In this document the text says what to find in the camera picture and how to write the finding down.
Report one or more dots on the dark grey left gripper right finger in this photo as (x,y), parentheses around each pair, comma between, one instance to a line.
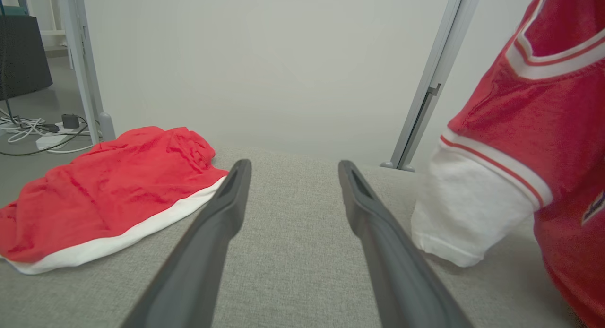
(397,271)

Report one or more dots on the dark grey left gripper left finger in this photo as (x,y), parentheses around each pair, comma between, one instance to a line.
(198,252)

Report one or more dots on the red Bulls basketball garment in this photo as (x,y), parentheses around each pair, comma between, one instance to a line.
(543,115)

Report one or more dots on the red shorts with white hem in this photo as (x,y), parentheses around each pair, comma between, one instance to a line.
(108,191)

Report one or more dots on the black power adapter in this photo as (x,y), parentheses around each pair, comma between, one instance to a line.
(70,121)

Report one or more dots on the black cabinet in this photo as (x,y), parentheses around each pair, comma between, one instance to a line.
(23,58)

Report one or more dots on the white shelf unit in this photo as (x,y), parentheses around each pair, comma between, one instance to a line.
(53,32)

